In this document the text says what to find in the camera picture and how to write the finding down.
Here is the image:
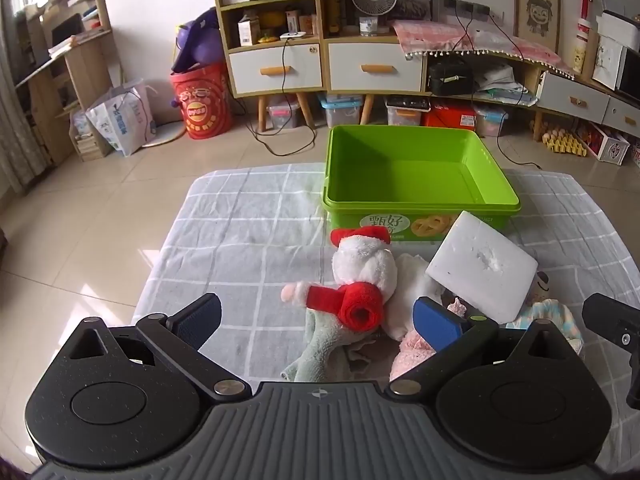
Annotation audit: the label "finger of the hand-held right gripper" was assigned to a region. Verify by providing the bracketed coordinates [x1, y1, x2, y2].
[581, 291, 640, 411]

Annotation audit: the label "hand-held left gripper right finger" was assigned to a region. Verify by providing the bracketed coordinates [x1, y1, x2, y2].
[389, 295, 583, 398]

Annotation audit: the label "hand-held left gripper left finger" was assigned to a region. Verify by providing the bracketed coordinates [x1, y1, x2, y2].
[62, 292, 253, 403]

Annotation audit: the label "pink plush toy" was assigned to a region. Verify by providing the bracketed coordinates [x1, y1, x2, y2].
[350, 297, 468, 383]

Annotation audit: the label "white cloth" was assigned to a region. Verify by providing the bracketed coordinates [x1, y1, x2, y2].
[382, 254, 446, 343]

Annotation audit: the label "bear doll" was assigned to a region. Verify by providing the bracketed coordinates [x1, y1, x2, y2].
[505, 270, 586, 361]

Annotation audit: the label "white foam block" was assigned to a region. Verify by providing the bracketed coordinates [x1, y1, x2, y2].
[425, 210, 540, 325]

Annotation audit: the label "white santa plush toy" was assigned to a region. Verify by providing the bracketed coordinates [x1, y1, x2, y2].
[281, 226, 398, 333]

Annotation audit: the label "green towel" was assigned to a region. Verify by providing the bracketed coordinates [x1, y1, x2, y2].
[280, 307, 381, 383]

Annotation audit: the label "green plastic box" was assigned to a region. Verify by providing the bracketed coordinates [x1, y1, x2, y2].
[321, 125, 522, 245]

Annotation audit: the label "grey checked blanket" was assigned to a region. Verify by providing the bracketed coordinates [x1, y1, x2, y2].
[131, 162, 640, 441]

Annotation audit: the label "white toy crate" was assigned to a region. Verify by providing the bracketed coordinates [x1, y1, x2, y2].
[577, 122, 632, 167]

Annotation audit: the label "yellow egg tray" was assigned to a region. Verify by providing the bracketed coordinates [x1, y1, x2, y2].
[541, 127, 589, 157]

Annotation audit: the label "white round floor base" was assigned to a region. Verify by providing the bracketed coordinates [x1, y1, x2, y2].
[141, 120, 187, 149]

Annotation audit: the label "grey tv stand drawer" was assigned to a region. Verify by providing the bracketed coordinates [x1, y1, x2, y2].
[602, 95, 640, 137]
[537, 72, 609, 124]

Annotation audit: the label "red cardboard box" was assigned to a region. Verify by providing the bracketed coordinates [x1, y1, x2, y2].
[425, 100, 479, 132]

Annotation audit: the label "clear storage box pale lid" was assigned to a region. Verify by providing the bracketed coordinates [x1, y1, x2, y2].
[472, 105, 509, 139]

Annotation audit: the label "white shopping bag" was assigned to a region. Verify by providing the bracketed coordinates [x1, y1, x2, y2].
[85, 78, 158, 157]

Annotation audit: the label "red printed bucket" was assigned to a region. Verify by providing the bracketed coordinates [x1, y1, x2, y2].
[169, 62, 234, 141]

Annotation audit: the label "clear storage box pink contents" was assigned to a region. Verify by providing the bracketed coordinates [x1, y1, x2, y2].
[266, 97, 302, 132]

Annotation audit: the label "clear storage box blue lid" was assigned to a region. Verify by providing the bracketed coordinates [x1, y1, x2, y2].
[320, 94, 363, 129]

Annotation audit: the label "microwave oven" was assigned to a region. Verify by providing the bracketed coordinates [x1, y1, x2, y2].
[614, 45, 640, 107]

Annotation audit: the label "pile of folded papers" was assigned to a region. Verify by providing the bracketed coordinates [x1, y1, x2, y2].
[472, 62, 537, 107]

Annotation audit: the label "black bag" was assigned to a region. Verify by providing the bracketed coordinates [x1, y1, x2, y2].
[427, 55, 474, 97]

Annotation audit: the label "low wooden tv stand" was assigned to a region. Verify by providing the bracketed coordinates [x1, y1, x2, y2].
[424, 47, 640, 142]

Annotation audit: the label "drawing sheet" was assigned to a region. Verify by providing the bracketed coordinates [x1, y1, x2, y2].
[592, 35, 626, 89]

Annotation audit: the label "white cabinet drawer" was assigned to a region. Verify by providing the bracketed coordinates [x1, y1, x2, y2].
[327, 41, 424, 93]
[227, 44, 322, 97]

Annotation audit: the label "yellow bottle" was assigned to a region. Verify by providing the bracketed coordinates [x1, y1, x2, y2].
[572, 20, 592, 74]

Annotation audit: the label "purple plush toy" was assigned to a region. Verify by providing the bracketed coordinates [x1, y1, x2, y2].
[171, 7, 222, 74]

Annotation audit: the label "wooden bookshelf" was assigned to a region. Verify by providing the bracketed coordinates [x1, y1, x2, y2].
[14, 0, 127, 162]

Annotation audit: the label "pink cloth with pompom trim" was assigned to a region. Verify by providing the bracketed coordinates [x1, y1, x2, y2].
[392, 20, 576, 79]

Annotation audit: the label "small cardboard box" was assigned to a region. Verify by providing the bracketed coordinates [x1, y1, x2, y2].
[237, 14, 262, 47]

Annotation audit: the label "wooden shelf cabinet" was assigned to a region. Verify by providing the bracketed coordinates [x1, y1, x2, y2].
[209, 0, 431, 133]

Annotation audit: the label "framed cartoon picture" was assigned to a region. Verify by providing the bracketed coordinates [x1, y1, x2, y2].
[514, 0, 562, 54]

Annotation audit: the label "clear storage box orange handle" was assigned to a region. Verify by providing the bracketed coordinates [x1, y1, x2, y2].
[386, 107, 431, 128]

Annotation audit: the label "black power cable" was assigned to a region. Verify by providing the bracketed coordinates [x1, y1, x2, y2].
[451, 7, 544, 169]
[256, 35, 319, 157]

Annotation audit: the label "wall sockets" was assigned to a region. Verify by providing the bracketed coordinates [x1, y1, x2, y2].
[444, 0, 492, 17]

